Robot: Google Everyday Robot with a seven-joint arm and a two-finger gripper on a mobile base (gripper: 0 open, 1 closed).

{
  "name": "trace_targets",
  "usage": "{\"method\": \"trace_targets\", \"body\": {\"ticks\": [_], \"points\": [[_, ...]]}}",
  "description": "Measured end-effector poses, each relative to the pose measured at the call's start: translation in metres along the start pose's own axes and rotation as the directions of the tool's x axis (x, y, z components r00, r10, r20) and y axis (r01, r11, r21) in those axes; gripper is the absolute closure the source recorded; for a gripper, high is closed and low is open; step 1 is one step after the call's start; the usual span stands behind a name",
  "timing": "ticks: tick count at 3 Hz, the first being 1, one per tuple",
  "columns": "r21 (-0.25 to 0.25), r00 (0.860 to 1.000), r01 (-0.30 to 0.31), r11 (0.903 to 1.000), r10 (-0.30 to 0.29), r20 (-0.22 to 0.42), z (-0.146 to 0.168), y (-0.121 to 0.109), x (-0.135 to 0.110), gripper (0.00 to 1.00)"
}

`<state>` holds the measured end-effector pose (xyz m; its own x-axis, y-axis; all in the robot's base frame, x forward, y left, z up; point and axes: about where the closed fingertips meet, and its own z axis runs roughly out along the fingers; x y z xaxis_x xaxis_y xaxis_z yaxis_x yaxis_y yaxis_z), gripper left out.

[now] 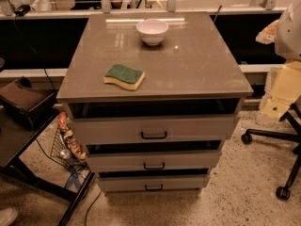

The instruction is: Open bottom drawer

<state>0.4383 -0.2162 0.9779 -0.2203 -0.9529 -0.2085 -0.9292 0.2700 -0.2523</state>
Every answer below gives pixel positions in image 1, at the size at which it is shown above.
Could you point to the grey bottom drawer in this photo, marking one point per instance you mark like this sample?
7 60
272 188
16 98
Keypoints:
153 183

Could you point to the grey drawer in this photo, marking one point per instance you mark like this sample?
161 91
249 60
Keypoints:
154 129
153 161
153 183

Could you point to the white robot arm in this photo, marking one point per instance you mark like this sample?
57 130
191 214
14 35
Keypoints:
288 35

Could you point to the grey drawer cabinet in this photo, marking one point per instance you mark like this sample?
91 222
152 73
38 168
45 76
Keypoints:
191 73

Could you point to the grey top drawer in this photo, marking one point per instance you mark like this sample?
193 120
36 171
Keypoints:
154 129

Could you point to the grey middle drawer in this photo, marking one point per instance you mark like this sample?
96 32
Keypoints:
153 161

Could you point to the green yellow sponge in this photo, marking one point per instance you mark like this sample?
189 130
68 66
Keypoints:
124 77

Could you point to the white ceramic bowl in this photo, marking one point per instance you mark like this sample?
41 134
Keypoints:
152 31

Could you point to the dark brown box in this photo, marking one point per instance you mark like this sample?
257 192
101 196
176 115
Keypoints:
24 104

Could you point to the black side table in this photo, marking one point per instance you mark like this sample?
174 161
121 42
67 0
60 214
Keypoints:
14 140

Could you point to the yellow paper envelope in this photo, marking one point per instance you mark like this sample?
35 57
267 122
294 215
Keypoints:
282 89

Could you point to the black office chair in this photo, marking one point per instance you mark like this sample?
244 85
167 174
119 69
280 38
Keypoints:
283 192

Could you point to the black power adapter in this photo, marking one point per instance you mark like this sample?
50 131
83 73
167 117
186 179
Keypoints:
22 10

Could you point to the white shoe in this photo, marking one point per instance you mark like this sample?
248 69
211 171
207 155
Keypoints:
8 216

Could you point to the wire basket with snacks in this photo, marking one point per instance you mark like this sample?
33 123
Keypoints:
66 149

